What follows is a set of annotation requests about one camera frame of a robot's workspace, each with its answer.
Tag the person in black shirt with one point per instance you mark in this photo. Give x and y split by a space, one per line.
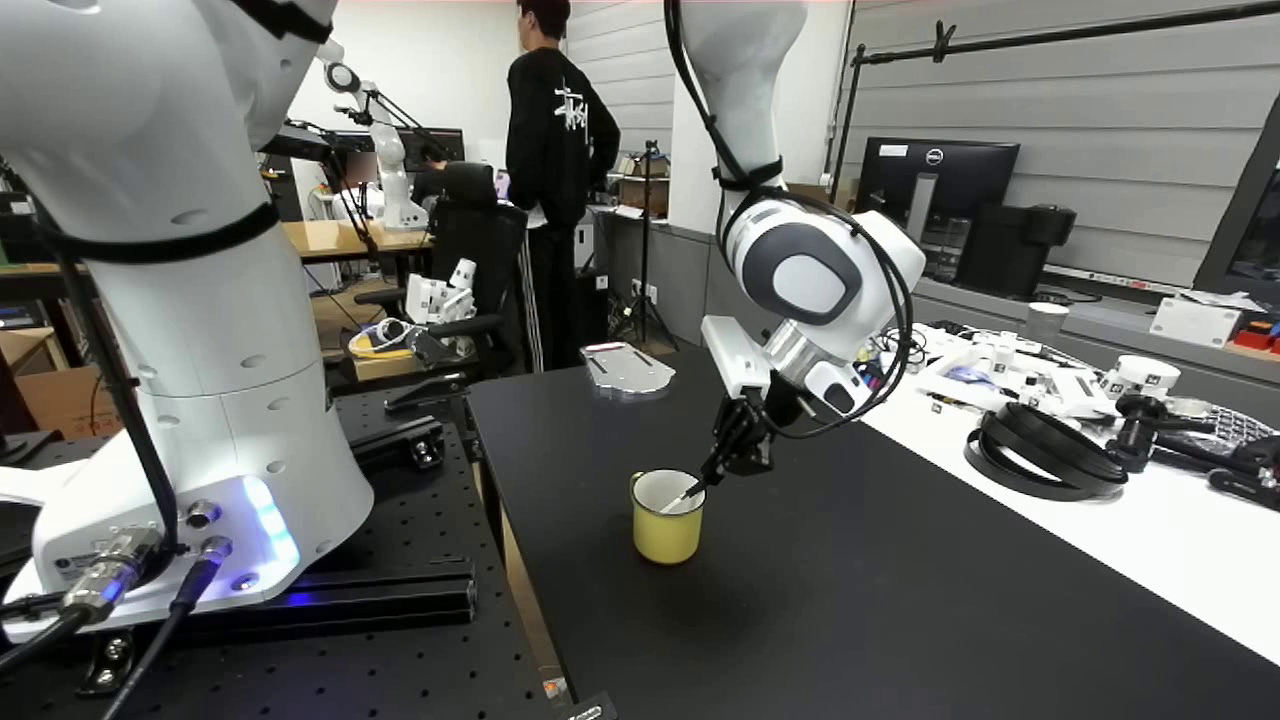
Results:
563 146

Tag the grey counter bench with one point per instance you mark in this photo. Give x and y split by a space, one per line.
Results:
1065 324

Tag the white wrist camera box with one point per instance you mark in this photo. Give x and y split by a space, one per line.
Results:
733 355

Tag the black aluminium rail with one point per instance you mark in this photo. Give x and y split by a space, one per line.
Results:
403 598

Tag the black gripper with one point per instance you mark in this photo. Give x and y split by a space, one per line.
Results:
748 421

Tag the black camera tripod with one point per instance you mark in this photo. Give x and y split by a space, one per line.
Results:
647 242

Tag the black office chair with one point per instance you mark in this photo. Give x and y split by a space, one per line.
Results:
474 242

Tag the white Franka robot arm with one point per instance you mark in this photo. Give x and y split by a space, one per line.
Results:
201 334

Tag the stacked cardboard boxes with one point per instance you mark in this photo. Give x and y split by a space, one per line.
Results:
66 402

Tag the black Dell monitor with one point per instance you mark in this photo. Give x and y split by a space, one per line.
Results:
944 183

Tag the white electronics board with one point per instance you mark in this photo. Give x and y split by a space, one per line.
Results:
1014 382

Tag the black handheld device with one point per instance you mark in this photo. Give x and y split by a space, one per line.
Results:
1247 472

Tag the black optical breadboard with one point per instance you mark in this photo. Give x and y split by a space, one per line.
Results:
403 665

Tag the silver metal mounting plate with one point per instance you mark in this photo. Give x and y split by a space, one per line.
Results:
626 370

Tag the black and white pen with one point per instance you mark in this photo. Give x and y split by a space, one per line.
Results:
685 497

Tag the wooden desk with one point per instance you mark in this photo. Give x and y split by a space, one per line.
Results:
333 242

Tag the black box device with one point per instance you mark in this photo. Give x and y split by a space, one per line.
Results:
1020 252

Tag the yellow ceramic cup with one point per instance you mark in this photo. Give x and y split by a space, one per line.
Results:
667 532

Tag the small white robot arm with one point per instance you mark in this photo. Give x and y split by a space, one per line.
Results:
394 172

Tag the white bag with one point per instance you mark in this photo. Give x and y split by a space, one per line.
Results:
446 292

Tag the black table clamp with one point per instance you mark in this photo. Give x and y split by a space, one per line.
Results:
404 444

